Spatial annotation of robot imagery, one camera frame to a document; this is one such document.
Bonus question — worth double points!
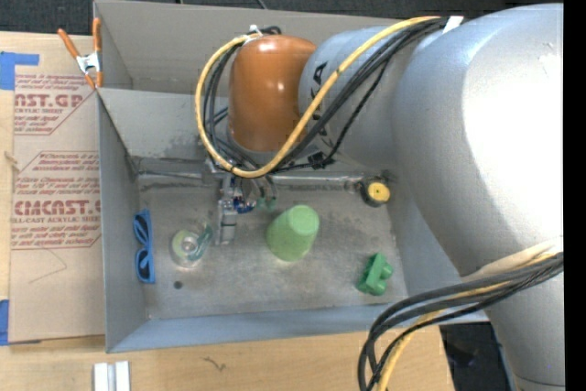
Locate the green toy block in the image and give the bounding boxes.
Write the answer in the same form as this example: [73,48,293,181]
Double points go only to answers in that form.
[355,252,396,297]

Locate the grey metal bin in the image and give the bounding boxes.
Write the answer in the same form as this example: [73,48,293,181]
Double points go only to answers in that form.
[92,0,492,354]

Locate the clear and green tape dispenser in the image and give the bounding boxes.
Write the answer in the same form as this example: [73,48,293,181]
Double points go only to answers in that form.
[170,223,215,270]

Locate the green cup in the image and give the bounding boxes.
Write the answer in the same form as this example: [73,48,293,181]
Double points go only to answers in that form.
[265,203,321,264]

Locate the blue sunglasses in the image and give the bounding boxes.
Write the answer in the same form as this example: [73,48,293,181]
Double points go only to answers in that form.
[132,208,157,285]

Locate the brown cardboard board, red print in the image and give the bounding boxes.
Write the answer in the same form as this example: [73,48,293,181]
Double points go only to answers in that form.
[0,30,107,347]

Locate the yellow and black tape measure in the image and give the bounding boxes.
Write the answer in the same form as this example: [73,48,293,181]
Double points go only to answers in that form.
[357,178,392,209]

